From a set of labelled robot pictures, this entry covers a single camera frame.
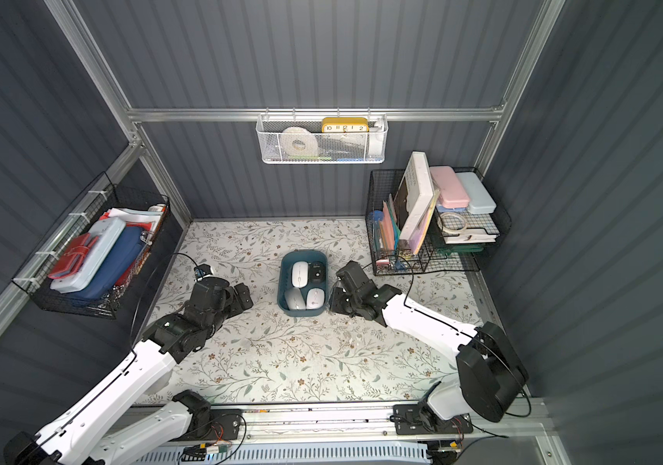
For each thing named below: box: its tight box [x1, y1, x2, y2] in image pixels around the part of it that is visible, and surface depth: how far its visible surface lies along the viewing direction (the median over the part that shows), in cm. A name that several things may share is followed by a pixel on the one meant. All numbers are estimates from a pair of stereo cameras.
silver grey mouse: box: [284, 287, 307, 310], surface depth 97 cm
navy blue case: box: [61, 225, 145, 300], surface depth 68 cm
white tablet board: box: [397, 151, 442, 255], surface depth 89 cm
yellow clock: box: [321, 117, 370, 133], surface depth 89 cm
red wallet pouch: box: [47, 232, 99, 279], surface depth 64 cm
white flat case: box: [50, 217, 127, 294], surface depth 67 cm
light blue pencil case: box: [455, 172, 498, 215], surface depth 98 cm
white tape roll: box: [280, 125, 319, 158], surface depth 86 cm
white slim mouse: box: [290, 260, 310, 289], surface depth 101 cm
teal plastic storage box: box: [277, 248, 329, 318], surface depth 101 cm
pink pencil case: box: [429, 165, 471, 209], surface depth 96 cm
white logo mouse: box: [305, 286, 326, 310], surface depth 96 cm
